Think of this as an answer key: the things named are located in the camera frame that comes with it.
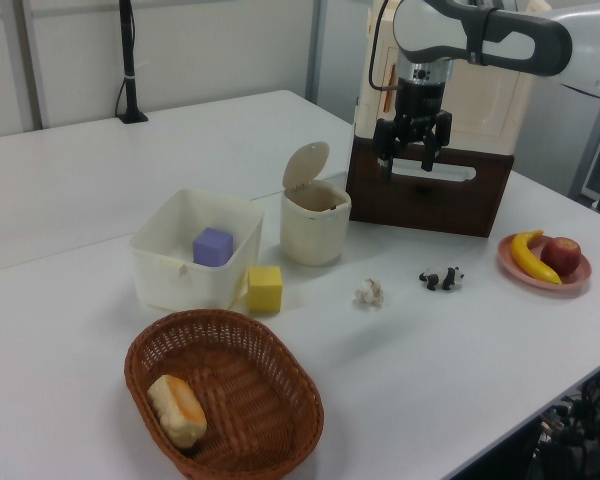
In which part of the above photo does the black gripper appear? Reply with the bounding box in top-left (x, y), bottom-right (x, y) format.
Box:
top-left (372, 75), bottom-right (454, 184)

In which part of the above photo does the white paper ball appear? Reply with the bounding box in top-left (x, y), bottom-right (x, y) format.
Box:
top-left (353, 278), bottom-right (385, 309)

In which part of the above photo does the cream trash bin with lid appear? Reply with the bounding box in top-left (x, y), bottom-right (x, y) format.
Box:
top-left (279, 141), bottom-right (352, 267)

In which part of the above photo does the dark brown wooden box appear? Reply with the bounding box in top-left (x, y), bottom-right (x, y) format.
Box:
top-left (345, 135), bottom-right (515, 239)

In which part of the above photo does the cream toy cabinet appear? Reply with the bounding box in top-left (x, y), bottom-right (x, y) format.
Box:
top-left (353, 0), bottom-right (552, 156)

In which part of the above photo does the black white panda figurine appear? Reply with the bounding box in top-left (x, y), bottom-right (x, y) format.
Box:
top-left (418, 266), bottom-right (466, 292)

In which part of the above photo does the yellow toy banana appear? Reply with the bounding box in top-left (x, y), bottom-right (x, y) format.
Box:
top-left (510, 229), bottom-right (564, 286)

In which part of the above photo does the red toy apple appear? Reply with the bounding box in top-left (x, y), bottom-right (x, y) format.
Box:
top-left (540, 236), bottom-right (582, 276)

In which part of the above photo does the yellow foam cube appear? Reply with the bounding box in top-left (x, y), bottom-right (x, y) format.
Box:
top-left (247, 265), bottom-right (284, 315)

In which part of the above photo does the pink plate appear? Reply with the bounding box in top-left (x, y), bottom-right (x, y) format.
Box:
top-left (497, 233), bottom-right (593, 298)

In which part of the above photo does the purple foam cube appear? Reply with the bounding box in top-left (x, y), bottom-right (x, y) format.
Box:
top-left (192, 227), bottom-right (235, 267)

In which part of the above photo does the white plastic square tub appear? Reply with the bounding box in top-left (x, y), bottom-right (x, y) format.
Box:
top-left (128, 188), bottom-right (265, 310)

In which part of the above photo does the brown wicker basket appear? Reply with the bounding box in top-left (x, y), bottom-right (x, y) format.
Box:
top-left (124, 308), bottom-right (325, 480)

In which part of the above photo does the black pole stand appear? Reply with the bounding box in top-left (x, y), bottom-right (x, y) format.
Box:
top-left (114, 0), bottom-right (149, 125)

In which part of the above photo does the toy bread loaf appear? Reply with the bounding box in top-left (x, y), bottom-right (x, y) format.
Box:
top-left (146, 374), bottom-right (208, 450)

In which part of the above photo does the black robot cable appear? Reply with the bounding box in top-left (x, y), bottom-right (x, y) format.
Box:
top-left (368, 0), bottom-right (400, 93)

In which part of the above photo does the black cable bundle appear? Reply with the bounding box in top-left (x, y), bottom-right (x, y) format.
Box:
top-left (532, 368), bottom-right (600, 480)

